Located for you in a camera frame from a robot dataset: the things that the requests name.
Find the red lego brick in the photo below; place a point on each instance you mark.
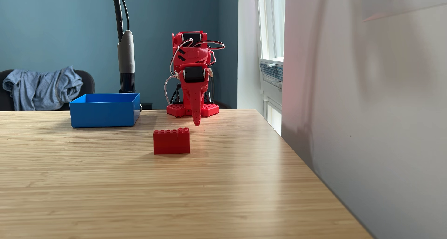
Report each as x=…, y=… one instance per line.
x=171, y=143

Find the blue plastic bin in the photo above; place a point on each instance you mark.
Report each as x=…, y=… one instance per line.
x=103, y=115

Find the black and grey stand pole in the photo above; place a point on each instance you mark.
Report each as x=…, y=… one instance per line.
x=126, y=53

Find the grey slatted vent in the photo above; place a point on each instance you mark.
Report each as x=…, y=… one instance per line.
x=271, y=73

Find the black chair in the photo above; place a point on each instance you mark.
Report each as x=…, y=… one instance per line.
x=88, y=81

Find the blue-grey cloth garment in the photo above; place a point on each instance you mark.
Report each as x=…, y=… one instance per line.
x=42, y=88

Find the white window frame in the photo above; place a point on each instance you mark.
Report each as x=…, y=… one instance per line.
x=270, y=22

